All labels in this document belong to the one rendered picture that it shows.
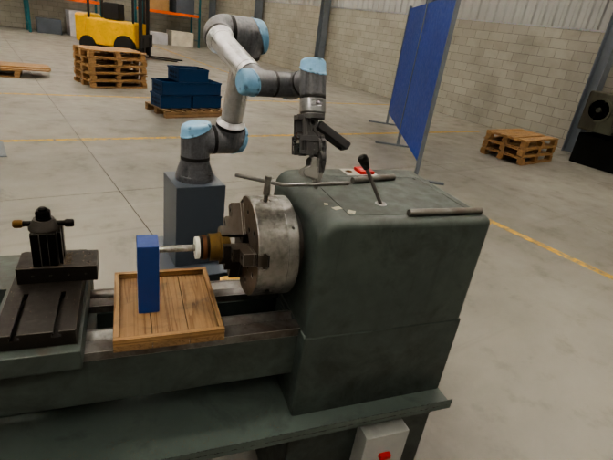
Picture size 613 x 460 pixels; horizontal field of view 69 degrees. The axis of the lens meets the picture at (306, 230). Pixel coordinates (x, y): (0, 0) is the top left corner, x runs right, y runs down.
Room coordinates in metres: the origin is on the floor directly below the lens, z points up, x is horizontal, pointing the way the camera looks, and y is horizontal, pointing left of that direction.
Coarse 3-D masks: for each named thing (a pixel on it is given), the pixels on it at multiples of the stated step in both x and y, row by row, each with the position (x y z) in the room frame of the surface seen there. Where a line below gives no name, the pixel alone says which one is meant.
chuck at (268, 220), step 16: (256, 208) 1.21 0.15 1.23; (272, 208) 1.23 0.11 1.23; (256, 224) 1.17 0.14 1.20; (272, 224) 1.18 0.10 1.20; (240, 240) 1.33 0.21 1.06; (256, 240) 1.15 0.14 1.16; (272, 240) 1.15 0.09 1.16; (272, 256) 1.13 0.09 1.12; (288, 256) 1.15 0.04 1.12; (256, 272) 1.12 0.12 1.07; (272, 272) 1.13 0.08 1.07; (256, 288) 1.13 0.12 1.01; (272, 288) 1.16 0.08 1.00
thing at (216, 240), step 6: (210, 234) 1.22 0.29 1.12; (216, 234) 1.22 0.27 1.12; (204, 240) 1.19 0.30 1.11; (210, 240) 1.19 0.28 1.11; (216, 240) 1.20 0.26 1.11; (222, 240) 1.20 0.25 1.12; (228, 240) 1.22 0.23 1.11; (204, 246) 1.17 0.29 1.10; (210, 246) 1.18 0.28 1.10; (216, 246) 1.18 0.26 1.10; (222, 246) 1.19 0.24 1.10; (204, 252) 1.17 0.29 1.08; (210, 252) 1.18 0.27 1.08; (216, 252) 1.18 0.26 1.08; (222, 252) 1.18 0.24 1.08; (204, 258) 1.18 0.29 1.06; (210, 258) 1.18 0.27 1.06; (216, 258) 1.19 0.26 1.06; (222, 258) 1.19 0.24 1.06
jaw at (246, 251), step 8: (224, 248) 1.17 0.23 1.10; (232, 248) 1.17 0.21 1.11; (240, 248) 1.17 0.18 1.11; (248, 248) 1.18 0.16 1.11; (224, 256) 1.17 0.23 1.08; (232, 256) 1.17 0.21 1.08; (240, 256) 1.15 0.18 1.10; (248, 256) 1.13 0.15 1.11; (256, 256) 1.14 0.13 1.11; (264, 256) 1.13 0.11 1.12; (248, 264) 1.12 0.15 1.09; (256, 264) 1.14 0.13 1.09; (264, 264) 1.13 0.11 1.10
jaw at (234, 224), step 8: (232, 208) 1.30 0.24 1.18; (240, 208) 1.31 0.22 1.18; (232, 216) 1.28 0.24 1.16; (240, 216) 1.29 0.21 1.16; (224, 224) 1.28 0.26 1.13; (232, 224) 1.27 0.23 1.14; (240, 224) 1.28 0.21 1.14; (224, 232) 1.24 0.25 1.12; (232, 232) 1.25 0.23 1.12; (240, 232) 1.26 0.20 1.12
